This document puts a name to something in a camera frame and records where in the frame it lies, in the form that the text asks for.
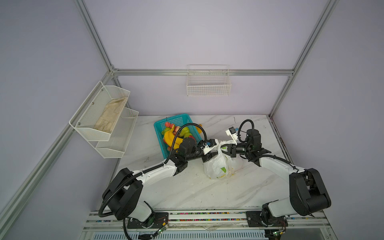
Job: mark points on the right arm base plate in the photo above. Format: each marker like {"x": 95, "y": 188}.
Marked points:
{"x": 264, "y": 219}

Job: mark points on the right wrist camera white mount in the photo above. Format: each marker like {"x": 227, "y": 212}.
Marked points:
{"x": 231, "y": 132}

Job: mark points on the yellow banana bunch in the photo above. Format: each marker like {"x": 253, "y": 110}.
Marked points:
{"x": 171, "y": 139}

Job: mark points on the white wire wall basket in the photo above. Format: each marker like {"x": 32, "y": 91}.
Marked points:
{"x": 208, "y": 86}

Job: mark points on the white plastic bag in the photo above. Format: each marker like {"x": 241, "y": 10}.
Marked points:
{"x": 221, "y": 166}

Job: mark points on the teal plastic basket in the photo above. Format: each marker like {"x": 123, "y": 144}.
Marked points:
{"x": 167, "y": 128}

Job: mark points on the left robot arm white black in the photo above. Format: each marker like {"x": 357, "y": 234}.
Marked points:
{"x": 122, "y": 197}

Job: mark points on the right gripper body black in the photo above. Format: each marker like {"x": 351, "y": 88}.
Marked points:
{"x": 242, "y": 149}

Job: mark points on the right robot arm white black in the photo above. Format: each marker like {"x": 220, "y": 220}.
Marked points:
{"x": 307, "y": 191}

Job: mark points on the white mesh shelf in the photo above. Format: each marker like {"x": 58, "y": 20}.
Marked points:
{"x": 117, "y": 145}
{"x": 87, "y": 120}

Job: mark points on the beige cloth in shelf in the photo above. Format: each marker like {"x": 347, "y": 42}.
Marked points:
{"x": 110, "y": 115}

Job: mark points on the upper white mesh shelf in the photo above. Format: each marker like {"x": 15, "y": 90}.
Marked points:
{"x": 87, "y": 120}

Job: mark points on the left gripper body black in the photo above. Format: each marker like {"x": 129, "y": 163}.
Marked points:
{"x": 198, "y": 153}

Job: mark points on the green fake apple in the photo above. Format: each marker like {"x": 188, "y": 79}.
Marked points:
{"x": 185, "y": 132}

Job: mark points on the aluminium frame rail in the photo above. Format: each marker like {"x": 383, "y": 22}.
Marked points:
{"x": 215, "y": 72}

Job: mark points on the orange fake pear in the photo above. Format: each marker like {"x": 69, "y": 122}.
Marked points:
{"x": 199, "y": 129}

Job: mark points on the lower white mesh shelf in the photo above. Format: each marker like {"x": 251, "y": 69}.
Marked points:
{"x": 117, "y": 145}

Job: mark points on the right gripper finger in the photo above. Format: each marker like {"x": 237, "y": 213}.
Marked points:
{"x": 226, "y": 147}
{"x": 229, "y": 154}

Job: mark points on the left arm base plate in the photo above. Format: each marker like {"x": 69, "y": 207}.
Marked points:
{"x": 155, "y": 221}

